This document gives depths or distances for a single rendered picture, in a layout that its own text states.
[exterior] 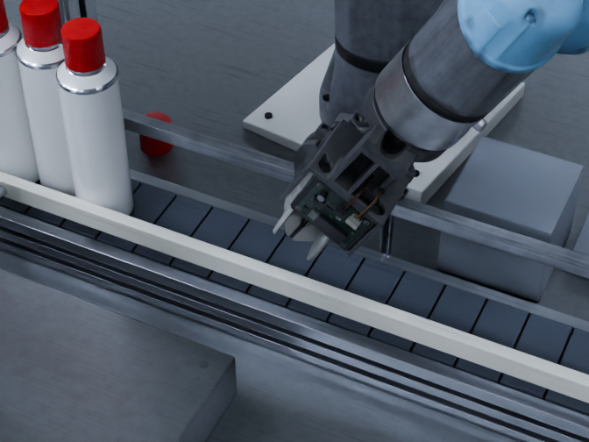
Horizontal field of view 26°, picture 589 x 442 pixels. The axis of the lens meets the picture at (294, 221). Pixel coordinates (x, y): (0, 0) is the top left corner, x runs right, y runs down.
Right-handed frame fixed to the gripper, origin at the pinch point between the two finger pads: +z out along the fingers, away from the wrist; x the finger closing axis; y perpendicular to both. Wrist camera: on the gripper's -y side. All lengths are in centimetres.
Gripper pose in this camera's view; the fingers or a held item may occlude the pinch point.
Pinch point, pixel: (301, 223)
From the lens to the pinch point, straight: 109.1
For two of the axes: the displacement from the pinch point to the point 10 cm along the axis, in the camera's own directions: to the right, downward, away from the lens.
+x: 7.8, 6.2, 0.8
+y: -4.3, 6.3, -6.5
